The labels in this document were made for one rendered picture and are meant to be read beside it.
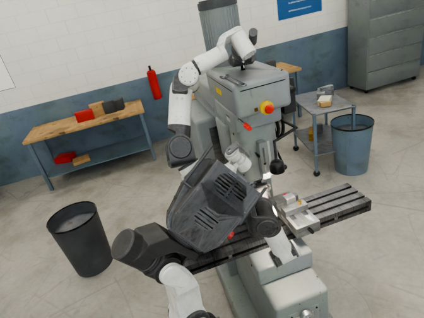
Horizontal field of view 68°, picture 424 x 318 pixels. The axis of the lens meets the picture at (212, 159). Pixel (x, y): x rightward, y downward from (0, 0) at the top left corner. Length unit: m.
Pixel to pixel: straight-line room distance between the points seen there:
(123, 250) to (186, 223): 0.23
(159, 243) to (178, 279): 0.18
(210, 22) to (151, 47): 4.04
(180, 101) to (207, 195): 0.38
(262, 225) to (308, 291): 0.74
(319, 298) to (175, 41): 4.72
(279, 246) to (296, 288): 0.56
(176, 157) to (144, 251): 0.35
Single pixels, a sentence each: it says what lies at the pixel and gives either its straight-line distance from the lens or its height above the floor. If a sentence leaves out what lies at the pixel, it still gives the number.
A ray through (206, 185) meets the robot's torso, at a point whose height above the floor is 1.67.
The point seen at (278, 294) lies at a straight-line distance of 1.90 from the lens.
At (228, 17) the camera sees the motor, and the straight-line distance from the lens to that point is 1.69.
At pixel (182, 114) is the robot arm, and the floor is 1.85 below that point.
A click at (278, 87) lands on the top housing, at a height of 1.83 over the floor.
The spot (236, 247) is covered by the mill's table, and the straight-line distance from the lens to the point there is 1.88.
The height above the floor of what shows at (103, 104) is 1.05.
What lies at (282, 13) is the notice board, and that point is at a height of 1.69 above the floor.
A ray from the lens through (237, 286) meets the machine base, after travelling 2.67.
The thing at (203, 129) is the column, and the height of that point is 1.51.
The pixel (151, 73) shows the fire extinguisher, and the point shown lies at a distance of 5.59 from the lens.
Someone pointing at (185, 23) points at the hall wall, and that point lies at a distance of 5.76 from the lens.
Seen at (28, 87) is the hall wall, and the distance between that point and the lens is 5.93.
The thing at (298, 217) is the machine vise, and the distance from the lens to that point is 1.92.
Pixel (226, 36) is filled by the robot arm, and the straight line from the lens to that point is 1.32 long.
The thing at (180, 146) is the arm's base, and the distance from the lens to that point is 1.16.
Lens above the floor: 2.23
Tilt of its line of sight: 27 degrees down
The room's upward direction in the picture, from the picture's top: 12 degrees counter-clockwise
